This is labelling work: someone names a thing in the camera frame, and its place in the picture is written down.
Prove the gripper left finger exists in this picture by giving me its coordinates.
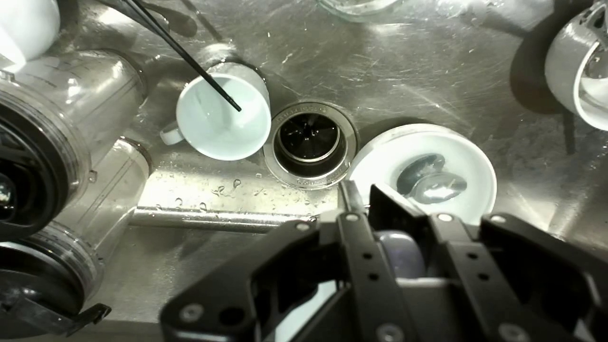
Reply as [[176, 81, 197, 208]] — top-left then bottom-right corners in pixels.
[[159, 180, 419, 342]]

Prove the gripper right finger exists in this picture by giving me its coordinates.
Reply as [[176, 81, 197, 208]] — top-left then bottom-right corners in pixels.
[[368, 183, 608, 342]]

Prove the white mug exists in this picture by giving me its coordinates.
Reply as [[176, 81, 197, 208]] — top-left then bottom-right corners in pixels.
[[159, 62, 273, 162]]

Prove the grey mug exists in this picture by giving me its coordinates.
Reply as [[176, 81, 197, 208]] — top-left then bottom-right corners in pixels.
[[544, 2, 608, 132]]

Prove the purple cup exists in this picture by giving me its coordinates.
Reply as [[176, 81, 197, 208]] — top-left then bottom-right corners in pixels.
[[379, 230, 427, 280]]

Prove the metal spoon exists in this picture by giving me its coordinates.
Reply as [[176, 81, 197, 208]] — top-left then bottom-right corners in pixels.
[[396, 153, 469, 205]]

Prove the white bowl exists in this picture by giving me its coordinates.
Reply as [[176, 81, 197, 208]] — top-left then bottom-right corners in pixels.
[[347, 123, 498, 227]]

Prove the sink drain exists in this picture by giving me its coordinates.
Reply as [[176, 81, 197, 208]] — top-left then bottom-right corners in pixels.
[[263, 100, 360, 190]]

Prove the steel sink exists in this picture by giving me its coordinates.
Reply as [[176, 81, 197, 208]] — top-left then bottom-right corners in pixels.
[[0, 0, 608, 342]]

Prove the clear glass bowl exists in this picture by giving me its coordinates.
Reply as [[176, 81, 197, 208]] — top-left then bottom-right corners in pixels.
[[315, 0, 405, 23]]

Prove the clear blender jar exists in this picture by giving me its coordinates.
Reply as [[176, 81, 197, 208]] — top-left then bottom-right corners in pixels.
[[0, 49, 149, 243], [0, 137, 153, 339]]

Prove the black stir stick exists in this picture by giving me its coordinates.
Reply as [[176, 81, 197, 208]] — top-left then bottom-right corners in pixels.
[[121, 0, 243, 113]]

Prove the white cup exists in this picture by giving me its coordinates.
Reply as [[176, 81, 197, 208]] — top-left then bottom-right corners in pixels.
[[0, 0, 61, 73]]

